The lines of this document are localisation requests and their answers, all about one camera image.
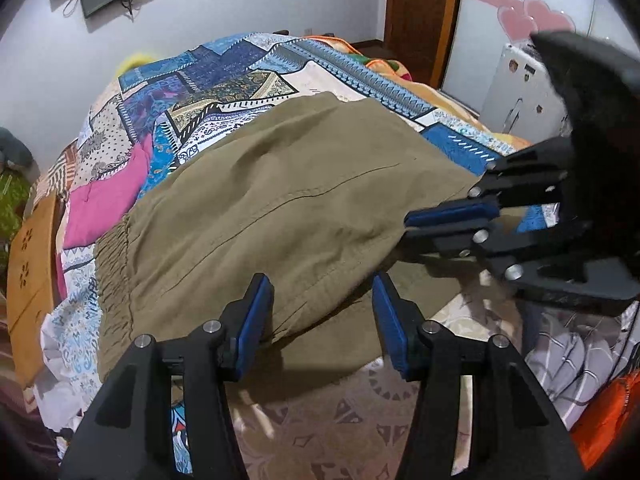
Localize pink cloth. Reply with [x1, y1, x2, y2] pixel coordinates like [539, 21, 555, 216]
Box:
[56, 134, 155, 301]

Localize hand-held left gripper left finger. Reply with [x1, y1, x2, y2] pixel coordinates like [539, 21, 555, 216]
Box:
[60, 273, 275, 480]

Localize orange green blanket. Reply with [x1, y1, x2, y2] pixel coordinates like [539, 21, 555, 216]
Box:
[302, 34, 531, 148]

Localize grey plush toy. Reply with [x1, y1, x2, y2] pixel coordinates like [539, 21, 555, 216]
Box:
[0, 126, 41, 181]

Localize olive khaki pants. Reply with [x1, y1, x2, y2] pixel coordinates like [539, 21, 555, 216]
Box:
[94, 91, 507, 387]

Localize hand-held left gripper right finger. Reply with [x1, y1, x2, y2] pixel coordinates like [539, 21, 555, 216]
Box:
[372, 273, 587, 480]

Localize beige patterned bed sheet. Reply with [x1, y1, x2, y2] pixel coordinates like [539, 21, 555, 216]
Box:
[170, 280, 526, 480]

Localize blue patchwork printed blanket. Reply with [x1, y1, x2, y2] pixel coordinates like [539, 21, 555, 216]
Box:
[35, 32, 561, 476]

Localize yellow pillow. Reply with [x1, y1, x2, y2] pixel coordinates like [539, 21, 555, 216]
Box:
[116, 51, 166, 81]

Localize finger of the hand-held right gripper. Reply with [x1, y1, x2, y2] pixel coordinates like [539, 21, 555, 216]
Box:
[399, 219, 640, 317]
[404, 136, 576, 229]

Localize orange cloth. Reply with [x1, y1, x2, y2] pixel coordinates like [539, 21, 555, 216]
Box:
[569, 365, 640, 473]

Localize green patterned cloth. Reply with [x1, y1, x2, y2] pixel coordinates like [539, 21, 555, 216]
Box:
[0, 162, 32, 261]

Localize white wardrobe with pink hearts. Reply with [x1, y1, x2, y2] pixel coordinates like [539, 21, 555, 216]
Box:
[440, 0, 621, 133]

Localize brown wooden door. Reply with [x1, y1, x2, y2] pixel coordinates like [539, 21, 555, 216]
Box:
[384, 0, 467, 90]

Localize grey checked cloth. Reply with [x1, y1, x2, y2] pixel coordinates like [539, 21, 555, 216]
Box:
[522, 305, 640, 431]

